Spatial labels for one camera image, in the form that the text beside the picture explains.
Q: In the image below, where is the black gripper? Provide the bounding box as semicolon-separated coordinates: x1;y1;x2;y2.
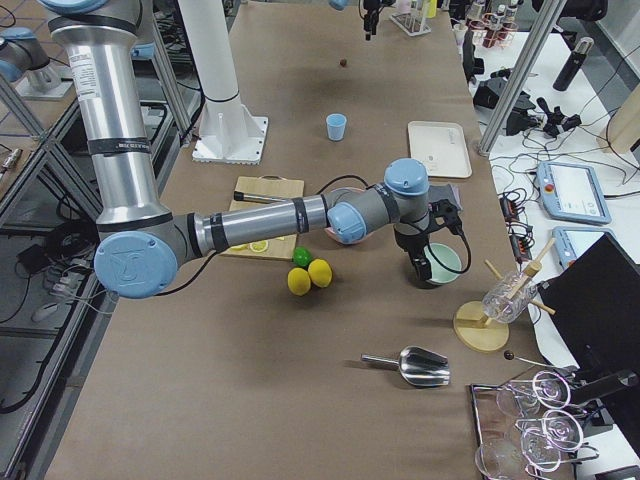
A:
361;0;380;41
393;223;431;281

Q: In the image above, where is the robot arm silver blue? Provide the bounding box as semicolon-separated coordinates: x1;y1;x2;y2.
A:
45;1;432;299
328;0;382;41

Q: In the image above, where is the wooden cup stand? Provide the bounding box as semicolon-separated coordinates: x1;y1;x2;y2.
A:
453;238;556;352

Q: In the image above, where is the metal ice scoop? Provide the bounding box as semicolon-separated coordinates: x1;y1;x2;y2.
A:
360;346;451;388

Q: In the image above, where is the light blue plastic cup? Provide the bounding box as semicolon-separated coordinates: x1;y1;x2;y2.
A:
326;113;347;142

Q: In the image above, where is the mint green bowl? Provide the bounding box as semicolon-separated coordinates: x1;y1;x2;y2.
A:
424;243;462;287

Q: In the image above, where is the grey folded cloth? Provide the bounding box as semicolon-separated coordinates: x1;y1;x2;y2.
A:
428;184;463;212

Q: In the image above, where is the clear glass mug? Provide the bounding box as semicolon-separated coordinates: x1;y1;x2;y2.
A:
482;272;537;324

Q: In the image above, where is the pink bowl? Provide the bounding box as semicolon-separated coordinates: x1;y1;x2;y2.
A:
325;187;368;245

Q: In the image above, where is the yellow lemon far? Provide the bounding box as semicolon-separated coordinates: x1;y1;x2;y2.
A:
307;258;333;288

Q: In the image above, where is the yellow lemon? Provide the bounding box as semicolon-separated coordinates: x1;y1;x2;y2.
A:
287;267;311;296
307;258;333;288

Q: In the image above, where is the green lime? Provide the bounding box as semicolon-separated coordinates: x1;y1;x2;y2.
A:
292;246;313;269

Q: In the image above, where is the cream rabbit tray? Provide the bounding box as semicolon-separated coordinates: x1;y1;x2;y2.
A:
407;120;472;179

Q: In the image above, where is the yellow lemon near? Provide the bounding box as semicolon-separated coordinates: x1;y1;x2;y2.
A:
287;267;311;296

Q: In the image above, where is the teach pendant near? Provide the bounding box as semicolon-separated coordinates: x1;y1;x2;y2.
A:
551;226;615;270

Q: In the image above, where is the teach pendant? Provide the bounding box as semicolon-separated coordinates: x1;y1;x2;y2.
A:
551;226;615;270
536;161;611;225

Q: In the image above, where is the lemon slice right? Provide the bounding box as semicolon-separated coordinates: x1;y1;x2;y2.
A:
249;240;269;253

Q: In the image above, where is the teach pendant far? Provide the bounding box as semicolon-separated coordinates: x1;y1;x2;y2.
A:
536;161;611;225

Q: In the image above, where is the black monitor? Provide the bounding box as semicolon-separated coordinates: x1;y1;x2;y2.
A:
538;233;639;377

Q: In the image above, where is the wine glass rack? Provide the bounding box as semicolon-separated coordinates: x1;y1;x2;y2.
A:
469;370;600;479

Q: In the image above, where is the steel muddler black cap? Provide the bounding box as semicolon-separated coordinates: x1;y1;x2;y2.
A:
233;191;288;204

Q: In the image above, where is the black thermos bottle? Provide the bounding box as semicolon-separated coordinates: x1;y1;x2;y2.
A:
552;37;594;91

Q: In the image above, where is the white wire cup rack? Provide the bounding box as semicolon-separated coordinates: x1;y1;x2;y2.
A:
390;0;431;37

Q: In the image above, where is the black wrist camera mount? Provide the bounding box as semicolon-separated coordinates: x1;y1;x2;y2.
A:
429;199;464;236

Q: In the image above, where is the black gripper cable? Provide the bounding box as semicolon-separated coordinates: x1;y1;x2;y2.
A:
319;174;472;275

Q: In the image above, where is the aluminium frame post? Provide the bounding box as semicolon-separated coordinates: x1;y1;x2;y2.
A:
477;0;566;158

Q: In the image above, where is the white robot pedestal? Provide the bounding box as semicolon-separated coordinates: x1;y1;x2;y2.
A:
179;0;269;165

